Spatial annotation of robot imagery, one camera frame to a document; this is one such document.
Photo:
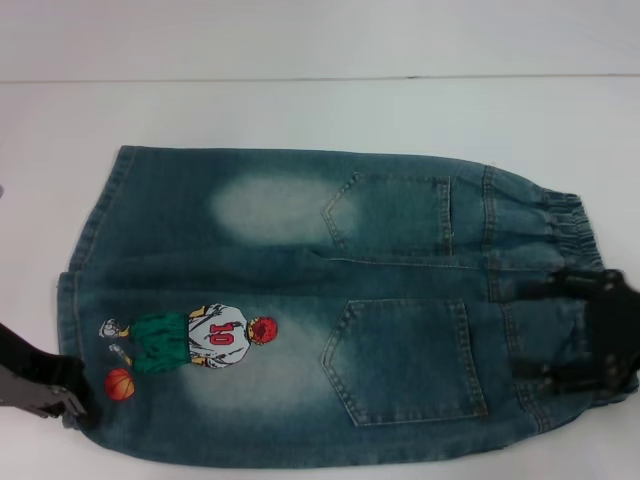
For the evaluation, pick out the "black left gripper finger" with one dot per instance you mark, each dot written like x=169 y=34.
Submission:
x=84 y=400

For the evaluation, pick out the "blue denim shorts with print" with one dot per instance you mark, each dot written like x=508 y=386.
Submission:
x=350 y=280

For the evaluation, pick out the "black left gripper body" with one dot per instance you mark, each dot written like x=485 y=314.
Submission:
x=35 y=362

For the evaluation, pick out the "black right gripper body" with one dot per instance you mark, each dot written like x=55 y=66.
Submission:
x=620 y=330

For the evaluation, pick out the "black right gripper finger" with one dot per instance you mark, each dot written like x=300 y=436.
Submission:
x=560 y=376
x=580 y=286

